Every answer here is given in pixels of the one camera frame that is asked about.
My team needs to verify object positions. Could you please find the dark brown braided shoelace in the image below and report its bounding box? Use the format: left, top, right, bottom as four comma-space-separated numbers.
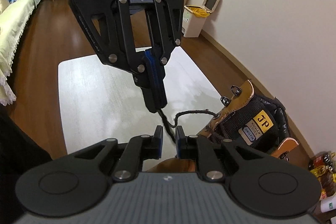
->
158, 109, 219, 144

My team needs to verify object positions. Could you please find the tan leather boot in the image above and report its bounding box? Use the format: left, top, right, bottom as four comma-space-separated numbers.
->
146, 79, 300, 173

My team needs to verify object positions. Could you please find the white trash bin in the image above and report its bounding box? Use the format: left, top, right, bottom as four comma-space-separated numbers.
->
182, 0, 220, 38

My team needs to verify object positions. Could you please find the sofa with yellow cover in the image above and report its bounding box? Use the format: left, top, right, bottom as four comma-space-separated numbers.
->
1, 0, 41, 106

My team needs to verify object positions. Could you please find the pack of drink bottles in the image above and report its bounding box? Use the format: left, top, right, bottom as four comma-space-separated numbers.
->
308, 152, 335, 200

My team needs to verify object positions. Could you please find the white plastic bucket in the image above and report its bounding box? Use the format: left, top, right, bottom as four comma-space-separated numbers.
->
320, 194, 336, 213

